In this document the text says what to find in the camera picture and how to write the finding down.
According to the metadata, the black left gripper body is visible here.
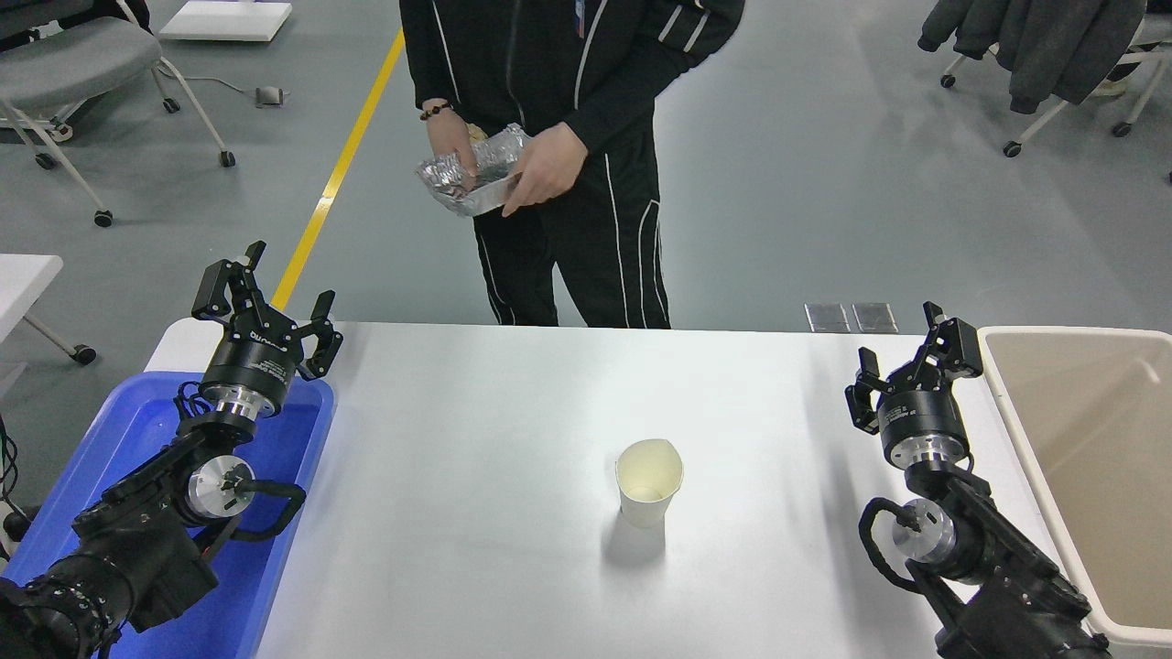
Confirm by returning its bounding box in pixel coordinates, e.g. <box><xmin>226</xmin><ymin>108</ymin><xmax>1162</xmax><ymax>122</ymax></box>
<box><xmin>199</xmin><ymin>316</ymin><xmax>304</xmax><ymax>408</ymax></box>

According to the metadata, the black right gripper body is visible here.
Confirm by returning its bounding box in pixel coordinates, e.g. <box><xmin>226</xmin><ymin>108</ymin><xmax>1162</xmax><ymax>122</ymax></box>
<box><xmin>877</xmin><ymin>387</ymin><xmax>970</xmax><ymax>457</ymax></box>

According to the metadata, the white paper cup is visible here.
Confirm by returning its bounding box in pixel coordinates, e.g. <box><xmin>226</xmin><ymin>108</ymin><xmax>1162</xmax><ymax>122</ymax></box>
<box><xmin>615</xmin><ymin>438</ymin><xmax>685</xmax><ymax>529</ymax></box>

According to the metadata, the foil tray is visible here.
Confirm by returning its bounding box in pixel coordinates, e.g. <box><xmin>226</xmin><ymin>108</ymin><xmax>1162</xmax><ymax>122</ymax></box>
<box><xmin>416</xmin><ymin>124</ymin><xmax>537</xmax><ymax>218</ymax></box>

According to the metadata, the person's right hand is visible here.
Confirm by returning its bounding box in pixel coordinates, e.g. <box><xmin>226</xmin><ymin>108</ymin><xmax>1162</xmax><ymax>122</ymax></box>
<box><xmin>426</xmin><ymin>108</ymin><xmax>479</xmax><ymax>191</ymax></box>

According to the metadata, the person's left hand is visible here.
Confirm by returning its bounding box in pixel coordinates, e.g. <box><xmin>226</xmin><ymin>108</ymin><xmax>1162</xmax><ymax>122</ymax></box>
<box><xmin>502</xmin><ymin>122</ymin><xmax>589</xmax><ymax>218</ymax></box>

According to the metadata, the blue plastic tray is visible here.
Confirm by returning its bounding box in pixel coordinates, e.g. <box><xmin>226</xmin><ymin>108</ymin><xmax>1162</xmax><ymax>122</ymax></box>
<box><xmin>0</xmin><ymin>370</ymin><xmax>336</xmax><ymax>659</ymax></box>

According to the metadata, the large pale plastic bin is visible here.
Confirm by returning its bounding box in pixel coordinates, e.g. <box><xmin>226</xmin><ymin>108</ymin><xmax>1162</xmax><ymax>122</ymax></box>
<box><xmin>976</xmin><ymin>326</ymin><xmax>1172</xmax><ymax>649</ymax></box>

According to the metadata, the white side table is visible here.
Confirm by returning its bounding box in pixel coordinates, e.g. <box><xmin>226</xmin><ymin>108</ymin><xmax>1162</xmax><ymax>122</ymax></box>
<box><xmin>0</xmin><ymin>254</ymin><xmax>97</xmax><ymax>367</ymax></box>

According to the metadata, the white-framed wheeled chair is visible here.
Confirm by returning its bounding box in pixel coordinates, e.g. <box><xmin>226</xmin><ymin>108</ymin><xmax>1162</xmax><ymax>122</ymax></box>
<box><xmin>940</xmin><ymin>18</ymin><xmax>1172</xmax><ymax>158</ymax></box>

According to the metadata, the white flat board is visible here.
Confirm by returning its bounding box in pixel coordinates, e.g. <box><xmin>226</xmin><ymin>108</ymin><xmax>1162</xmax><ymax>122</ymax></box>
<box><xmin>158</xmin><ymin>0</ymin><xmax>293</xmax><ymax>43</ymax></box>

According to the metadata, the grey office chair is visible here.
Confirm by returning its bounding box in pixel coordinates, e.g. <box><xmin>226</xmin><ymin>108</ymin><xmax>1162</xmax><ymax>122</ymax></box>
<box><xmin>0</xmin><ymin>0</ymin><xmax>236</xmax><ymax>228</ymax></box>

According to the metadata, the dark grey jacket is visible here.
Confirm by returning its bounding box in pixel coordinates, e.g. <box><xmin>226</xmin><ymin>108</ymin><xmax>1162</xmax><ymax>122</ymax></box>
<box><xmin>918</xmin><ymin>0</ymin><xmax>1150</xmax><ymax>115</ymax></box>

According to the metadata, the person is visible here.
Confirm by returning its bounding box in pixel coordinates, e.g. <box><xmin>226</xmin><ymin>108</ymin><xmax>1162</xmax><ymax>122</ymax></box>
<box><xmin>399</xmin><ymin>0</ymin><xmax>746</xmax><ymax>329</ymax></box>

